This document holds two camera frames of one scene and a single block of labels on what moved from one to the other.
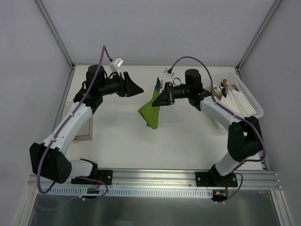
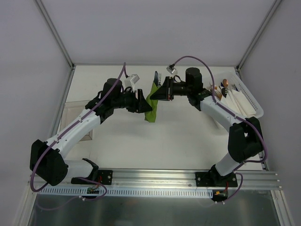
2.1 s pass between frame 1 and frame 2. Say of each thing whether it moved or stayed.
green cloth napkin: moved
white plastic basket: stayed
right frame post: stayed
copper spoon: stayed
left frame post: stayed
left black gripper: moved
